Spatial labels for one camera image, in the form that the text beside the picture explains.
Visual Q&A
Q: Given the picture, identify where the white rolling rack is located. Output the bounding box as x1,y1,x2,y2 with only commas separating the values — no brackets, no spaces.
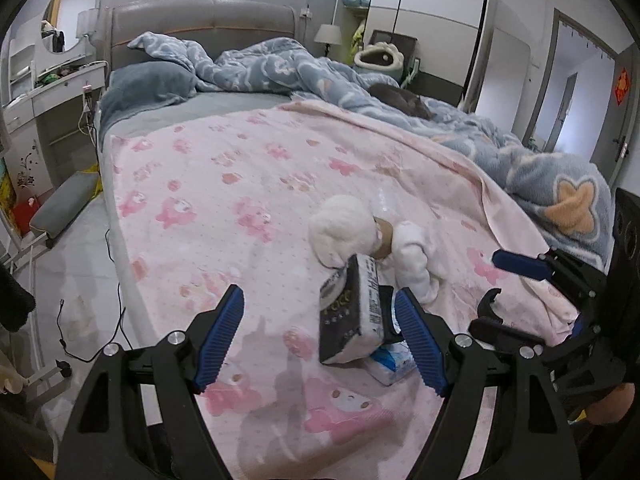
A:
0,232,71,401

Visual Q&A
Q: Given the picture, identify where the brown cardboard tube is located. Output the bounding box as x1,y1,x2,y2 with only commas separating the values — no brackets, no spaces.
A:
372,216,398,261

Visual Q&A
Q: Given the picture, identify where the black tissue packet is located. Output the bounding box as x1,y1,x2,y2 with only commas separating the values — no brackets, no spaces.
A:
318,254,386,365

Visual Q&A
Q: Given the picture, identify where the black cable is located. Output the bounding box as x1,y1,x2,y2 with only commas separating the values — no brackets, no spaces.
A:
55,230,131,363

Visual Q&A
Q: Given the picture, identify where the pink printed blanket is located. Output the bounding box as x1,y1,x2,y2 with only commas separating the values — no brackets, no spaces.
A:
102,100,583,480

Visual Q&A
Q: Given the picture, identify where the oval mirror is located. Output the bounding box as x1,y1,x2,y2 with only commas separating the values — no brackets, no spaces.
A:
40,0,98,55

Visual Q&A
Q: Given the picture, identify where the small white tissue wad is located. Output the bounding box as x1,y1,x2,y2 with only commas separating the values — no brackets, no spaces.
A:
390,221,441,305

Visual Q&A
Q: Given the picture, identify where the white plush toy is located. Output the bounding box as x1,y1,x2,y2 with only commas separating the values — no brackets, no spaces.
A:
307,194,381,270

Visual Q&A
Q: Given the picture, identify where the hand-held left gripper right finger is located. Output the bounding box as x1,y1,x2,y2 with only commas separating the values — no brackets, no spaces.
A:
392,287,583,480

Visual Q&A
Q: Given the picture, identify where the white vanity lamp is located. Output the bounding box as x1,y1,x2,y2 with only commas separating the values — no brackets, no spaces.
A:
75,8,98,41

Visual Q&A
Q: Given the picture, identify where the grey floor cushion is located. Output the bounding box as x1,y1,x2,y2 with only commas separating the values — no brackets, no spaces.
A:
29,172,101,248

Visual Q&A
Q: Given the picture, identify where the white grey wardrobe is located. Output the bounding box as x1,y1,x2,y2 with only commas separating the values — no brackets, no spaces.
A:
332,0,531,133

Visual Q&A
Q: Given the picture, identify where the blue white tissue packet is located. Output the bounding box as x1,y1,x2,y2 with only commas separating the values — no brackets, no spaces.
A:
369,340,418,387

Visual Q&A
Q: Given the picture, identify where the red door decoration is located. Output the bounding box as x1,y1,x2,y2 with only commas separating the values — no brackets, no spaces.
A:
614,69,632,107

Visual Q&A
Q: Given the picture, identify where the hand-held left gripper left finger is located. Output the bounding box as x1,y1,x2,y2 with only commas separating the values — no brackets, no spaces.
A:
55,284,246,480

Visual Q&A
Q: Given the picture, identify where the grey upholstered bed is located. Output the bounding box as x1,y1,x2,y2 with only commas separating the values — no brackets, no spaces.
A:
95,0,301,356

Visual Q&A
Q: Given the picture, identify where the person's right hand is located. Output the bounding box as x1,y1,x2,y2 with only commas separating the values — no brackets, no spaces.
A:
586,382,640,426

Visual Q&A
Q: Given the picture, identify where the grey pillow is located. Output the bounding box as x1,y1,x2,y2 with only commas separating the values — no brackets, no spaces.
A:
100,62,198,133

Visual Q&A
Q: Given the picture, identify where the grey bed sheet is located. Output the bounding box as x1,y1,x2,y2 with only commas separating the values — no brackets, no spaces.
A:
97,91,291,161

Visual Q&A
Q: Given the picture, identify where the colourful picture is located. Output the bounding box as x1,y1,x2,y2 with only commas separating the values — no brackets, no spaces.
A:
0,157,16,216

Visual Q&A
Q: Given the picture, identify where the blue floral duvet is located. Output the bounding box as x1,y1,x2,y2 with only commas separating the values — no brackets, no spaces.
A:
127,31,613,268

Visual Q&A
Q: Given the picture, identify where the white dressing table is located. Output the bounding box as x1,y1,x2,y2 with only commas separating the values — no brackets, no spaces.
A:
0,40,108,201

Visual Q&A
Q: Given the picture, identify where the bedside lamp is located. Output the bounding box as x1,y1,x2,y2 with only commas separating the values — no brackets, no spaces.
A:
314,23,343,58

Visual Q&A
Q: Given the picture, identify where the dark door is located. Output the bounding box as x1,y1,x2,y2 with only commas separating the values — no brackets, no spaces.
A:
597,42,640,191

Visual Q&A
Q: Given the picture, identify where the red box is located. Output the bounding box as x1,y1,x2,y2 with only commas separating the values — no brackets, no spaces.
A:
12,197,46,236

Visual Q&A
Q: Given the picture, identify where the dark hanging garment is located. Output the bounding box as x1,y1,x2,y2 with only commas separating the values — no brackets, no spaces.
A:
0,260,36,333

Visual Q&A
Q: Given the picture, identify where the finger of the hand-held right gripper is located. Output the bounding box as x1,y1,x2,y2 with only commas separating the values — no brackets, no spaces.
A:
492,249,608,301
469,289,551,356

